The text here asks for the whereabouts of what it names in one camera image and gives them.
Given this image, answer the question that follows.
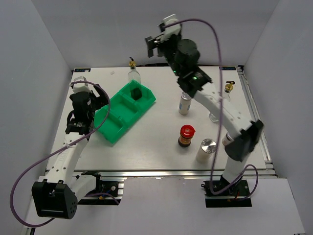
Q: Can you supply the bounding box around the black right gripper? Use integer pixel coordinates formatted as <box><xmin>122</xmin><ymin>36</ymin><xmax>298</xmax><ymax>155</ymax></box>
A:
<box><xmin>145</xmin><ymin>32</ymin><xmax>183</xmax><ymax>77</ymax></box>

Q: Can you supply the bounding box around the glass bottle with dark sauce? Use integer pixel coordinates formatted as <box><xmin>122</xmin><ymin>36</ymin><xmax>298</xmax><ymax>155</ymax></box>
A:
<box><xmin>128</xmin><ymin>57</ymin><xmax>142</xmax><ymax>100</ymax></box>

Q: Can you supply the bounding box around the clear glass bottle gold spout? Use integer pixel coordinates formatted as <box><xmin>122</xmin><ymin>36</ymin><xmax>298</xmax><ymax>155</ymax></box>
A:
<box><xmin>208</xmin><ymin>81</ymin><xmax>235</xmax><ymax>123</ymax></box>

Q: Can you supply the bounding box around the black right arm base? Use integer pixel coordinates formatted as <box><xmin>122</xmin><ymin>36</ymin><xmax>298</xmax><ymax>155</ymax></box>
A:
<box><xmin>201</xmin><ymin>180</ymin><xmax>252</xmax><ymax>208</ymax></box>

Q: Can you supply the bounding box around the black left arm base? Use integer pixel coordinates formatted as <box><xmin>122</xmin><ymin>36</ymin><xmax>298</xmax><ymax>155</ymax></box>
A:
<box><xmin>70</xmin><ymin>171</ymin><xmax>122</xmax><ymax>205</ymax></box>

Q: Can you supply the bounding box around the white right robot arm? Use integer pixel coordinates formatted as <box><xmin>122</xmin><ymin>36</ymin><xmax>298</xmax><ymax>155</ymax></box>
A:
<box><xmin>145</xmin><ymin>15</ymin><xmax>264</xmax><ymax>195</ymax></box>

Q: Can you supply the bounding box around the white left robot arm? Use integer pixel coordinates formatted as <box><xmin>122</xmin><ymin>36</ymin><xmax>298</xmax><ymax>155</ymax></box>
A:
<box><xmin>32</xmin><ymin>81</ymin><xmax>110</xmax><ymax>219</ymax></box>

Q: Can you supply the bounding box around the green three-compartment plastic bin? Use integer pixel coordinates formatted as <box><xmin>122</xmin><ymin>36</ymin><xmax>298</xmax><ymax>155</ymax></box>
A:
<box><xmin>94</xmin><ymin>83</ymin><xmax>156</xmax><ymax>144</ymax></box>

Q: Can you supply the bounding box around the left blue logo sticker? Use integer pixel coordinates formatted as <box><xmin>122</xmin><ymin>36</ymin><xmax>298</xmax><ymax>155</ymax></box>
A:
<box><xmin>73</xmin><ymin>68</ymin><xmax>91</xmax><ymax>72</ymax></box>

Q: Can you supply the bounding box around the blue logo sticker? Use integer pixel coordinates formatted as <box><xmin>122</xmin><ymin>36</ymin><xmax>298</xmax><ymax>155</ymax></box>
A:
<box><xmin>219</xmin><ymin>66</ymin><xmax>237</xmax><ymax>71</ymax></box>
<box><xmin>73</xmin><ymin>68</ymin><xmax>91</xmax><ymax>72</ymax></box>

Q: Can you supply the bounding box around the white shaker blue label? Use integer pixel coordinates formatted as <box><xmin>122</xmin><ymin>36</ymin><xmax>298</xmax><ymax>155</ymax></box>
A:
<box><xmin>179</xmin><ymin>92</ymin><xmax>192</xmax><ymax>115</ymax></box>

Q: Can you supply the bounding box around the right blue logo sticker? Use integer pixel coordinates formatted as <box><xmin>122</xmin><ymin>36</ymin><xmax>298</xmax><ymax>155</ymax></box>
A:
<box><xmin>219</xmin><ymin>66</ymin><xmax>237</xmax><ymax>71</ymax></box>

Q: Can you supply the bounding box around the red cap sauce bottle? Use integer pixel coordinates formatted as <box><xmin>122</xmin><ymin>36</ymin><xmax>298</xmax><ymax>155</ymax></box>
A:
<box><xmin>178</xmin><ymin>125</ymin><xmax>196</xmax><ymax>147</ymax></box>

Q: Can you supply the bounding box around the white shaker silver lid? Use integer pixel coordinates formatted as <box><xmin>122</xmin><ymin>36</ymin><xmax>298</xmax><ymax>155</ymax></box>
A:
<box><xmin>196</xmin><ymin>139</ymin><xmax>217</xmax><ymax>163</ymax></box>

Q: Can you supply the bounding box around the white lid spice jar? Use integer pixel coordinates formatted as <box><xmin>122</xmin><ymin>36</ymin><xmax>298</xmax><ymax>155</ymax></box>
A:
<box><xmin>222</xmin><ymin>133</ymin><xmax>234</xmax><ymax>146</ymax></box>

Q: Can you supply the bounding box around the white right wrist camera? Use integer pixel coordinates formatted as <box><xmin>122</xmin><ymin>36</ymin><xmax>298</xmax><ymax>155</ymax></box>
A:
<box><xmin>161</xmin><ymin>14</ymin><xmax>181</xmax><ymax>41</ymax></box>

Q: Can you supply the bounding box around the aluminium table frame rail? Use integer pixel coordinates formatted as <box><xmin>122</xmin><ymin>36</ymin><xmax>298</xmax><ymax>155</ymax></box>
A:
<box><xmin>236</xmin><ymin>65</ymin><xmax>277</xmax><ymax>178</ymax></box>

